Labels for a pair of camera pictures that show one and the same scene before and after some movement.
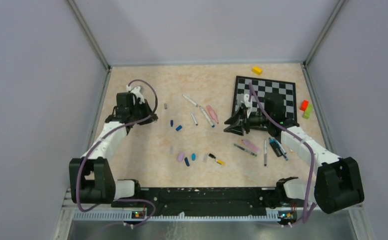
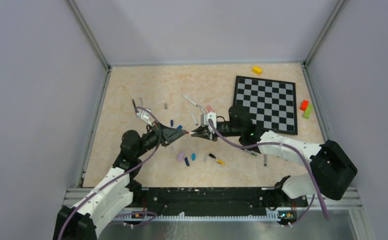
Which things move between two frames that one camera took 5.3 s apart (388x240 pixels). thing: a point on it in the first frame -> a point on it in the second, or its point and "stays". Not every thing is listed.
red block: (304, 105) stays
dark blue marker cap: (187, 161) stays
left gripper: (145, 106) -> (169, 134)
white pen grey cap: (190, 100) stays
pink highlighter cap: (180, 157) stays
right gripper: (237, 128) -> (204, 132)
